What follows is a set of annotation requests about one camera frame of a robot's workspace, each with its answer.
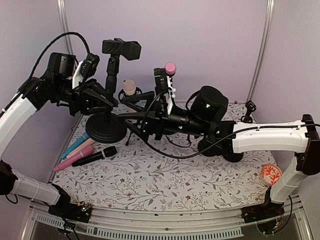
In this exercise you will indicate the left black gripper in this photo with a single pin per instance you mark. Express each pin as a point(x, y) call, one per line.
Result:
point(85, 96)

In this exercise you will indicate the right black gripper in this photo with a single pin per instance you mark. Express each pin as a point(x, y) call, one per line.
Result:
point(154, 120)

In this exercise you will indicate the blue microphone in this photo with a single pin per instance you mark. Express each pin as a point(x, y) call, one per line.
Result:
point(76, 144)

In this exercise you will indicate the pink microphone back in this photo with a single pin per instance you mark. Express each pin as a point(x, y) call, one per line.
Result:
point(170, 69)

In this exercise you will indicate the beige pink microphone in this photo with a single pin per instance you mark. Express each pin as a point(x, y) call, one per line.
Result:
point(88, 142)

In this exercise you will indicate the black microphone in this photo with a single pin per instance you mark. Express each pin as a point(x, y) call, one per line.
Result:
point(105, 153)

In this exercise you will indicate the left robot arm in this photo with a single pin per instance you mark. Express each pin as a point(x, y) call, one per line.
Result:
point(24, 104)

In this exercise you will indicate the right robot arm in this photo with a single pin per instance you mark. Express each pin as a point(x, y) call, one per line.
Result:
point(300, 137)

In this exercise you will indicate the black tripod shockmount stand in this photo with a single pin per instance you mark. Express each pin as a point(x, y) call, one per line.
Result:
point(138, 102)

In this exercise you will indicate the beige microphone in shockmount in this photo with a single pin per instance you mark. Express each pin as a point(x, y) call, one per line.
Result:
point(130, 89)

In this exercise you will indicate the floral table mat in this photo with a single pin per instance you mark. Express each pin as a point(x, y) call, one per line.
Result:
point(166, 175)

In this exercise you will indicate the red white patterned bowl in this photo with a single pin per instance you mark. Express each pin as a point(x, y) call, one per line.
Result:
point(270, 174)

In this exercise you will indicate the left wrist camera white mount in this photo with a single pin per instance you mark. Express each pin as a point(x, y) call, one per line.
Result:
point(77, 77)

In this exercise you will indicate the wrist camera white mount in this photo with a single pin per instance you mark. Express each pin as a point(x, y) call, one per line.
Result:
point(171, 93)
point(77, 77)

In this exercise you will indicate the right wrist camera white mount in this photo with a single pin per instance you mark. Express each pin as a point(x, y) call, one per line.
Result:
point(171, 93)

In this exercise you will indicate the left aluminium frame post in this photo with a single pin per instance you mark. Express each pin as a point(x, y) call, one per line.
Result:
point(62, 14)

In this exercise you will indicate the aluminium frame post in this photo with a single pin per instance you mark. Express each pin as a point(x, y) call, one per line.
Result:
point(270, 4)
point(62, 14)

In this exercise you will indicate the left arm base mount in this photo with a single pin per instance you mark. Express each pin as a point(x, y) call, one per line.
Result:
point(80, 212)

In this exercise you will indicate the right aluminium frame post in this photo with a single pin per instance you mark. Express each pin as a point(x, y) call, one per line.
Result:
point(270, 4)

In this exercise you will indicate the front aluminium rail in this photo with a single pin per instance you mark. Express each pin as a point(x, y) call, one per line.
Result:
point(216, 224)

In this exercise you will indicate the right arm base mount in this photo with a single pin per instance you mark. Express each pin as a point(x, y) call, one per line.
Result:
point(265, 210)

